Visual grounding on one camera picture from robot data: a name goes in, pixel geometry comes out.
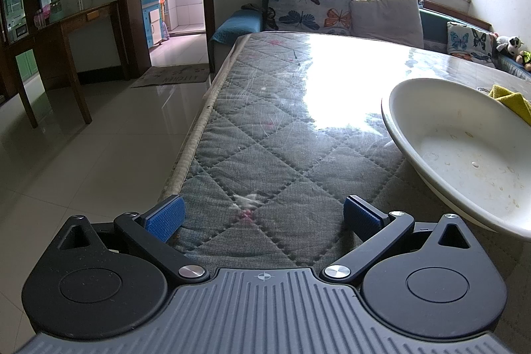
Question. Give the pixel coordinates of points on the white ceramic bowl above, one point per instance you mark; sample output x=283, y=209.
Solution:
x=472, y=151

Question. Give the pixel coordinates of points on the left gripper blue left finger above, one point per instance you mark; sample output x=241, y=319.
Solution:
x=145, y=236

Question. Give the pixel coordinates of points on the yellow and black cleaning cloth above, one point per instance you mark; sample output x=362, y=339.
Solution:
x=516, y=102

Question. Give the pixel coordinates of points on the brown door mat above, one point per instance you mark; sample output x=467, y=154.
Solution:
x=169, y=75

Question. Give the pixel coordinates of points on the plain beige pillow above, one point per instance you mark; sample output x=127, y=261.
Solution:
x=396, y=21

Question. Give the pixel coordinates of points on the grey quilted table cover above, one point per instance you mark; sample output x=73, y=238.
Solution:
x=290, y=128

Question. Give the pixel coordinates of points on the blue toy cabinet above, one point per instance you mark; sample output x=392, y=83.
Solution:
x=154, y=23

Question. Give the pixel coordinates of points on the large butterfly print pillow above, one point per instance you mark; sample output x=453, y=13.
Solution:
x=320, y=16

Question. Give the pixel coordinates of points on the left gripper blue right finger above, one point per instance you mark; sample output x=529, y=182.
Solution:
x=380, y=232

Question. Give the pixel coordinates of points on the small butterfly print pillow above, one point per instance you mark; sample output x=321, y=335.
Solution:
x=470, y=44

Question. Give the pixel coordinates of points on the dark wooden side table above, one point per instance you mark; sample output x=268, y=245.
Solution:
x=55, y=61

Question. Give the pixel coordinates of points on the black white plush toy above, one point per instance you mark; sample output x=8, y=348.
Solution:
x=508, y=46

